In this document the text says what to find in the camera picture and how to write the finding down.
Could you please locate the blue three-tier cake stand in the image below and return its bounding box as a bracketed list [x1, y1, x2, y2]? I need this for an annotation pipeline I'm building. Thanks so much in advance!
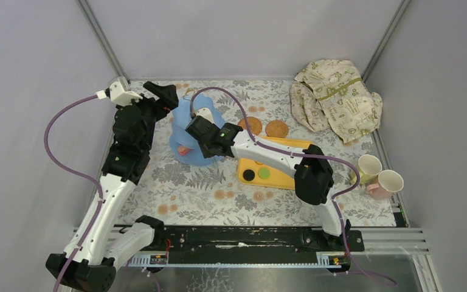
[169, 93, 226, 166]

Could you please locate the pink cake slice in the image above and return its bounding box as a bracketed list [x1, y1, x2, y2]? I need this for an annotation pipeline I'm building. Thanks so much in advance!
[177, 145, 192, 156]

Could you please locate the woven rattan coaster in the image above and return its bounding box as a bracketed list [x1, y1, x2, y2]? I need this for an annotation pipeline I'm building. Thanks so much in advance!
[265, 120, 289, 138]
[237, 116, 263, 136]

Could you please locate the yellow serving tray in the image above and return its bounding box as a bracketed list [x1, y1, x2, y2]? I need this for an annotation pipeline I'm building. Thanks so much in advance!
[237, 137, 312, 190]

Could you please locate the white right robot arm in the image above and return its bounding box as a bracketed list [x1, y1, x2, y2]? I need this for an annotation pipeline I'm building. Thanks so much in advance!
[185, 116, 349, 251]

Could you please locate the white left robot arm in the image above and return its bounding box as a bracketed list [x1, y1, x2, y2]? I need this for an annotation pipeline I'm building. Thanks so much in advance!
[46, 77, 179, 291]

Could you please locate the floral tablecloth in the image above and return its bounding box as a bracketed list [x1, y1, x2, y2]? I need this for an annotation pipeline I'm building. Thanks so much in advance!
[117, 80, 377, 226]

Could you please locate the black round cookie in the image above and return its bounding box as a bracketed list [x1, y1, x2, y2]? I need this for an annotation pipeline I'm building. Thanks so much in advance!
[242, 169, 255, 182]

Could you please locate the green round macaron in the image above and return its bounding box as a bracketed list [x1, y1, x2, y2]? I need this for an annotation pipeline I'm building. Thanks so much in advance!
[257, 167, 271, 179]

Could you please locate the printed cloth bag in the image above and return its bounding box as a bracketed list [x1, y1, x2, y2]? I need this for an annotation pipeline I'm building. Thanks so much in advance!
[289, 59, 383, 144]

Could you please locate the green paper cup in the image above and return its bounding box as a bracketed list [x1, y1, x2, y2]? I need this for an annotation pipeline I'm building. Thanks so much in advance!
[356, 154, 382, 185]

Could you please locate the pink paper cup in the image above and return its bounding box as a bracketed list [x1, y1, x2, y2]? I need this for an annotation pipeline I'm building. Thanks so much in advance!
[365, 170, 404, 200]

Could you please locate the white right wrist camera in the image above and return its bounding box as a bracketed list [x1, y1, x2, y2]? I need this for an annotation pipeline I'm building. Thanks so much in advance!
[193, 107, 215, 123]

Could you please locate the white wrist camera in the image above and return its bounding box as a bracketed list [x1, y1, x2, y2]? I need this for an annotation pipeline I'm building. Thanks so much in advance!
[96, 76, 143, 106]
[193, 107, 215, 123]

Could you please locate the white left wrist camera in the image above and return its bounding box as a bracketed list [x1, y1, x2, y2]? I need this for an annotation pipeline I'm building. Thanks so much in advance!
[96, 76, 143, 106]

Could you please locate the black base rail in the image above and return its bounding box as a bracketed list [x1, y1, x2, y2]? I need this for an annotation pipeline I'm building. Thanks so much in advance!
[139, 225, 365, 252]

